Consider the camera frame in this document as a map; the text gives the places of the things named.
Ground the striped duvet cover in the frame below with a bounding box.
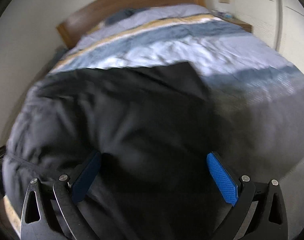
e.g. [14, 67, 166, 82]
[0, 3, 304, 230]

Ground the white sliding wardrobe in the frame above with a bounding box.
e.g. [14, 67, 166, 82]
[234, 0, 304, 73]

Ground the wooden nightstand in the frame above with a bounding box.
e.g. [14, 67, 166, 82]
[224, 18, 252, 33]

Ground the beige wall switch plate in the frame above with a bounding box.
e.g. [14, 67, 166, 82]
[218, 0, 230, 4]

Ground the wooden headboard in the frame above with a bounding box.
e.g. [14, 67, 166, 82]
[57, 0, 206, 49]

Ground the black puffer down coat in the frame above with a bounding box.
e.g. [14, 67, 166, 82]
[3, 62, 221, 239]

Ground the striped pillow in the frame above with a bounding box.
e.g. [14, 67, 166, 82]
[104, 7, 153, 26]

